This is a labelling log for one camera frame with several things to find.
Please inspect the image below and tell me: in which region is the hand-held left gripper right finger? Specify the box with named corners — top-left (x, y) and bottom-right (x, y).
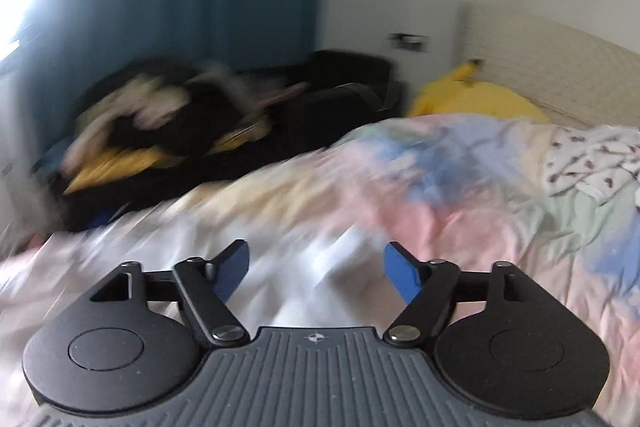
top-left (382, 241), bottom-right (547, 349)

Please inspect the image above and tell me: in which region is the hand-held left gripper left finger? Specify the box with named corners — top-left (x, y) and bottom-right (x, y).
top-left (89, 240), bottom-right (251, 349)

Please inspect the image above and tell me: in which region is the pile of dark clothes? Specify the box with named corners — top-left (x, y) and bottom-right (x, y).
top-left (59, 57), bottom-right (311, 178)

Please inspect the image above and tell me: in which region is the pastel printed quilt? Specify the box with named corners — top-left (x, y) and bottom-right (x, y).
top-left (0, 113), bottom-right (640, 423)

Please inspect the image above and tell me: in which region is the yellow cloth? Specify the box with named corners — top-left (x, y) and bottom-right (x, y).
top-left (64, 145), bottom-right (168, 195)

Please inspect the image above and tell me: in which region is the yellow plush toy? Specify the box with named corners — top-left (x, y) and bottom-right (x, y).
top-left (409, 58), bottom-right (551, 124)

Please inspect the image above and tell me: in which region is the white dotted print garment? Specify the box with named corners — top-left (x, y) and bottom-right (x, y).
top-left (544, 125), bottom-right (640, 204)

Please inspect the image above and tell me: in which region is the beige bed headboard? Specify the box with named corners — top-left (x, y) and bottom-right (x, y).
top-left (452, 2), bottom-right (640, 130)

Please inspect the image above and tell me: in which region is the wall socket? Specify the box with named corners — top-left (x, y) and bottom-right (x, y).
top-left (389, 33), bottom-right (431, 54)

